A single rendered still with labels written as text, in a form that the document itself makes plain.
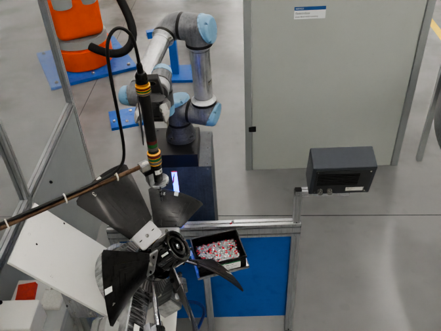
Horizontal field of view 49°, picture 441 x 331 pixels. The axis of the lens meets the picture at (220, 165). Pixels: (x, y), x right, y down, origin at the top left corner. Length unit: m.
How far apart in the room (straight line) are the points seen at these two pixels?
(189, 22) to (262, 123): 1.72
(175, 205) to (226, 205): 1.71
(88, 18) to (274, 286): 3.69
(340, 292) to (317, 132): 1.25
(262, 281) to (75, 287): 1.17
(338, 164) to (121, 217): 0.89
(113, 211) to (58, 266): 0.25
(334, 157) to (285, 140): 1.74
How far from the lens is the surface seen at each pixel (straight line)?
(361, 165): 2.02
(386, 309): 3.10
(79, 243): 1.79
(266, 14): 3.24
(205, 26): 2.02
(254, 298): 2.69
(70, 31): 5.42
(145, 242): 1.69
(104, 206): 1.67
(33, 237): 1.70
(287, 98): 3.53
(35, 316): 1.97
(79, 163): 3.11
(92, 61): 5.52
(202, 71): 2.13
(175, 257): 1.64
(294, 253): 2.41
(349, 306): 3.07
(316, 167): 1.98
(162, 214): 1.86
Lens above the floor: 2.47
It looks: 39 degrees down
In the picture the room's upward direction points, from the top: 3 degrees counter-clockwise
